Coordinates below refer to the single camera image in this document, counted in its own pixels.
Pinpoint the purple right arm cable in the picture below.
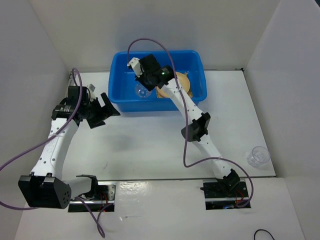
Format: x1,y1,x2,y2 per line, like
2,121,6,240
126,38,255,208

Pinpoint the clear plastic cup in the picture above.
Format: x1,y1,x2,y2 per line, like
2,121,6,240
134,83,152,99
247,146,271,168

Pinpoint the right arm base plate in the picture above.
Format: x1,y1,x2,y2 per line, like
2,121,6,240
200,179,251,211

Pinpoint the beige plastic plate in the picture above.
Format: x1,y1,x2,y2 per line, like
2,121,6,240
156,72,191,98

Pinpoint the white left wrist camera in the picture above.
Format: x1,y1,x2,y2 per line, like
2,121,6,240
86,83,97,103

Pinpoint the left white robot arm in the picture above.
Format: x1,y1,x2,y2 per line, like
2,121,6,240
18,86,120,209

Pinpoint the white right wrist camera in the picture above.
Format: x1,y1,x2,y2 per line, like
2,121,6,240
127,57,143,78

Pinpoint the black cable on floor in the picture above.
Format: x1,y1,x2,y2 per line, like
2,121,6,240
253,228,276,240

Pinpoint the blue plastic bin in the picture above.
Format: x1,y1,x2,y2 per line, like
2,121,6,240
108,50,207,112

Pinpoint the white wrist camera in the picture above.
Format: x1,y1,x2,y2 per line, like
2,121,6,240
86,83,97,103
127,57,143,78

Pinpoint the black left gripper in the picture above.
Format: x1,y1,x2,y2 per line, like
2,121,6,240
81,92,120,129

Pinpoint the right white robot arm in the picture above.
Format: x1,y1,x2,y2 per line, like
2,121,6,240
126,53,240,197

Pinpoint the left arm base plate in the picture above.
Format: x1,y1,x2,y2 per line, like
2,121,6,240
68,181,117,213

